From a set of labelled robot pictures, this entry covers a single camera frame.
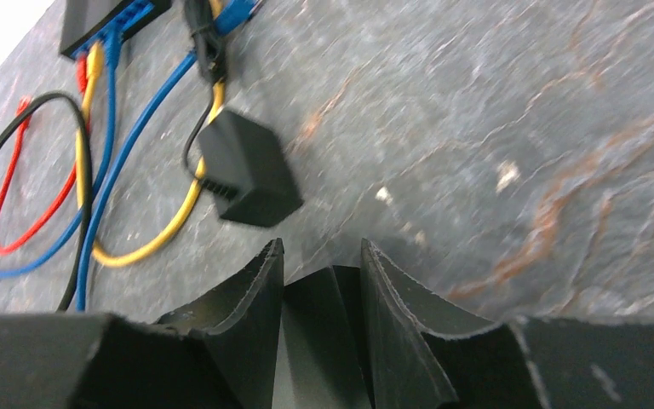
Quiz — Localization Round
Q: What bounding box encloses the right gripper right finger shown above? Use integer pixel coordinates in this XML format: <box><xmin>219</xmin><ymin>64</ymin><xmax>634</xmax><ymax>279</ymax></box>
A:
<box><xmin>360</xmin><ymin>240</ymin><xmax>654</xmax><ymax>408</ymax></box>

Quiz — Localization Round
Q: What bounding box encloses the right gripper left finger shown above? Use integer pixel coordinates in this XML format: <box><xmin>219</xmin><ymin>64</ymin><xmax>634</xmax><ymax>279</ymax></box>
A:
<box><xmin>0</xmin><ymin>239</ymin><xmax>284</xmax><ymax>408</ymax></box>

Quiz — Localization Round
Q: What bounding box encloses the black power adapter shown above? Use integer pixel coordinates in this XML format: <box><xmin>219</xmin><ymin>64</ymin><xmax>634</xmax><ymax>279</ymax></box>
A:
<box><xmin>182</xmin><ymin>1</ymin><xmax>303</xmax><ymax>228</ymax></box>

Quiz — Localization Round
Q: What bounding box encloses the yellow ethernet cable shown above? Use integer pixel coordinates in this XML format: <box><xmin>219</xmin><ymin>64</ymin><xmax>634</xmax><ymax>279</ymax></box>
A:
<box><xmin>74</xmin><ymin>0</ymin><xmax>227</xmax><ymax>268</ymax></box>

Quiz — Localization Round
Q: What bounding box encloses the long blue ethernet cable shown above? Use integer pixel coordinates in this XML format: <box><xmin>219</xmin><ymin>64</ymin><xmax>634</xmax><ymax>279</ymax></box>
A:
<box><xmin>0</xmin><ymin>33</ymin><xmax>123</xmax><ymax>303</ymax></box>

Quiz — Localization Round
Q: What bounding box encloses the black network switch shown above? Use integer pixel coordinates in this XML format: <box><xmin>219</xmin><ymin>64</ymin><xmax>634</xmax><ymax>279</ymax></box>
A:
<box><xmin>59</xmin><ymin>0</ymin><xmax>172</xmax><ymax>60</ymax></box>

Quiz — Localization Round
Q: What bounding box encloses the black plate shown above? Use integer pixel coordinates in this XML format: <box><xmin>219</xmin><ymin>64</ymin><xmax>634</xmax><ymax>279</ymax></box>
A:
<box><xmin>272</xmin><ymin>265</ymin><xmax>375</xmax><ymax>408</ymax></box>

